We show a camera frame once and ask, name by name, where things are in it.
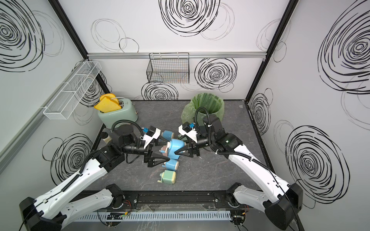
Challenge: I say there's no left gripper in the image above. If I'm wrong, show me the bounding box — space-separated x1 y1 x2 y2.
122 133 171 168

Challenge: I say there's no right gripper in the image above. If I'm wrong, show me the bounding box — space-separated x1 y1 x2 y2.
175 133 215 157

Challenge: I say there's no blue sharpener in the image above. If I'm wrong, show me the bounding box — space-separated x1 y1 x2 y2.
161 131 174 141
162 159 179 171
167 139 186 160

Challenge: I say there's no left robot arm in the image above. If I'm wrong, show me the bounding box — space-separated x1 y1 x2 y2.
19 119 169 231

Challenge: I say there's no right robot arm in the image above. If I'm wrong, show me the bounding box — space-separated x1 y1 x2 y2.
175 107 303 231

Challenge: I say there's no pink pencil sharpener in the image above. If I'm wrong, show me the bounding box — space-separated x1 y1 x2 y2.
160 145 168 157

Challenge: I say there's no green sharpener bottom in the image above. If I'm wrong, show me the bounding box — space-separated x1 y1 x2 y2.
157 170 176 184

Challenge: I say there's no mint green toaster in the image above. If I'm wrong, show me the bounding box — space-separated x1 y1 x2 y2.
97 99 138 129

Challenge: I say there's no bin with green bag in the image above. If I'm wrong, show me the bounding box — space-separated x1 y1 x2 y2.
181 93 225 123

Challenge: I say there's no small beige bottle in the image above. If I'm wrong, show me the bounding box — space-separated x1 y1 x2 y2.
100 132 112 144

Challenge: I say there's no yellow toy toast slice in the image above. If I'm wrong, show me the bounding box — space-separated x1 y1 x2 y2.
94 93 122 113

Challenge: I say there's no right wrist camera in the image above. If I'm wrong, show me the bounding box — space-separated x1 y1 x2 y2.
178 122 198 142

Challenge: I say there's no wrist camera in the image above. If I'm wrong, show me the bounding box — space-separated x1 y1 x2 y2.
143 126 161 148
178 122 198 142

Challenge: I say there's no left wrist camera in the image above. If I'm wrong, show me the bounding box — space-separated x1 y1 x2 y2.
143 126 161 148

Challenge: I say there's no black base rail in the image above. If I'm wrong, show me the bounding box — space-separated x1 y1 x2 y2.
69 189 293 210

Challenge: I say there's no grey slotted cable duct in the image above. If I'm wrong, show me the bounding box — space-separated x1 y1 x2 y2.
76 211 232 223

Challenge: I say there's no black wire basket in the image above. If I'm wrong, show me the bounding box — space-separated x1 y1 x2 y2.
146 53 190 84

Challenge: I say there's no white wire shelf basket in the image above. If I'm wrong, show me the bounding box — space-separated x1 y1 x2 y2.
43 61 101 120

